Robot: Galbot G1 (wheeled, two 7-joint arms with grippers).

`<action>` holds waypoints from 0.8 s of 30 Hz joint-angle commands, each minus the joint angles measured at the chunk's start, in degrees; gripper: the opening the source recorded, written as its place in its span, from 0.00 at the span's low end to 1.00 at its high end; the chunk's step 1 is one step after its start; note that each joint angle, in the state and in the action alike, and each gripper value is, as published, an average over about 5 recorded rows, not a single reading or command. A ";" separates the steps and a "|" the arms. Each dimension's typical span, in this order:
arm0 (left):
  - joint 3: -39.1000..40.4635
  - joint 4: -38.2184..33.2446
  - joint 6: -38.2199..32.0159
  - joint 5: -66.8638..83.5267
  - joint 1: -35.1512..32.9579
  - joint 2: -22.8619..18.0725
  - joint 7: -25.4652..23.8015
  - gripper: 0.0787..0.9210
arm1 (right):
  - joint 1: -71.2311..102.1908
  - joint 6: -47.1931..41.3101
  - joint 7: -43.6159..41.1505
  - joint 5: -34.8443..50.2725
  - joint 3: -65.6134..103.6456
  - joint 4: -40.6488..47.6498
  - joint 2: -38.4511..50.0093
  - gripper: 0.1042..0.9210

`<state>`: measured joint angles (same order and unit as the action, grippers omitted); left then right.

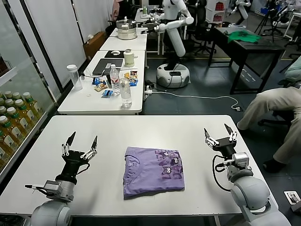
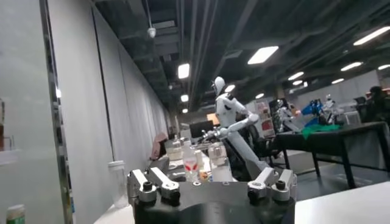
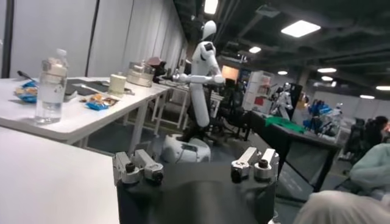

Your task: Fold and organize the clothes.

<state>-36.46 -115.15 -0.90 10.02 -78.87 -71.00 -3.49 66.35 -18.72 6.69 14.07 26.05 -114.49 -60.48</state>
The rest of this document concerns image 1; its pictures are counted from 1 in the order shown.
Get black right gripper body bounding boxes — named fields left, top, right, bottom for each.
left=212, top=137, right=238, bottom=161

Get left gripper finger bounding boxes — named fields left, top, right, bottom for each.
left=79, top=135, right=98, bottom=161
left=61, top=131, right=77, bottom=156

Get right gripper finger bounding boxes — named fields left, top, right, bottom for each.
left=224, top=123, right=238, bottom=142
left=203, top=128, right=220, bottom=147

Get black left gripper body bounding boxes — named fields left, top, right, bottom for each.
left=56, top=150, right=91, bottom=184

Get purple t-shirt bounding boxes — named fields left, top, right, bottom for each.
left=122, top=146, right=186, bottom=201

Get white side table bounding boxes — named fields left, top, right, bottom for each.
left=57, top=49, right=146, bottom=115

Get black office chair under person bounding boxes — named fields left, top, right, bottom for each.
left=257, top=110, right=294, bottom=132

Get seated person beige trousers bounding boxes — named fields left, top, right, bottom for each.
left=236, top=56, right=301, bottom=174

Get tall clear water bottle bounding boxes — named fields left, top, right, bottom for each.
left=120, top=78, right=133, bottom=109

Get clear tumbler white lid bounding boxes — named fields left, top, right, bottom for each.
left=66, top=64, right=84, bottom=91

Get red label water bottle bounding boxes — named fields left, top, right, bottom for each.
left=110, top=64, right=121, bottom=96

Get grey closed laptop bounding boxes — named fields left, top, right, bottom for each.
left=92, top=58, right=124, bottom=76

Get metal floor outlet box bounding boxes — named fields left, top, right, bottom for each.
left=284, top=190, right=301, bottom=205

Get black table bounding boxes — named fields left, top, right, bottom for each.
left=208, top=27, right=286, bottom=95

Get black mouse pad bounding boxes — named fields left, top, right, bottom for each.
left=104, top=50, right=125, bottom=59

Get cream thermos jug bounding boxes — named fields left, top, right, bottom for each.
left=123, top=48, right=139, bottom=67

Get green cloth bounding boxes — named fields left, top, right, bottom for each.
left=228, top=30, right=262, bottom=44

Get brown cardboard box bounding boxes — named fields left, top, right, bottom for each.
left=83, top=31, right=108, bottom=61

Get empty black office chair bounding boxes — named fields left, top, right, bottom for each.
left=192, top=21, right=218, bottom=56

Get white humanoid robot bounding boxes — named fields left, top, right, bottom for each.
left=141, top=0, right=195, bottom=89

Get white table with cooker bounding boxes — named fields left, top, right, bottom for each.
left=99, top=27, right=148, bottom=51

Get black tripod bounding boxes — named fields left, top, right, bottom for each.
left=255, top=7, right=284, bottom=37

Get white shelf red items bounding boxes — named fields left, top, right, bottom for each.
left=206, top=0, right=228, bottom=24

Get person in pink top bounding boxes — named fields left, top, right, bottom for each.
left=112, top=0, right=125, bottom=22

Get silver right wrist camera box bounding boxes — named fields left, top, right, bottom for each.
left=232, top=152, right=249, bottom=169

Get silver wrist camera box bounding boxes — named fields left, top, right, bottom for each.
left=232, top=152, right=249, bottom=169
left=44, top=180, right=62, bottom=198

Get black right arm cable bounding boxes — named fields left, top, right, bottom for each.
left=212, top=154, right=233, bottom=192

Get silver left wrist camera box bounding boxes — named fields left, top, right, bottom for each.
left=44, top=180, right=62, bottom=198

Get white floor cable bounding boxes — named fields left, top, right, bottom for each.
left=150, top=90, right=240, bottom=111

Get left wrist camera cable plug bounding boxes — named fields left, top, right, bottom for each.
left=24, top=184, right=47, bottom=193

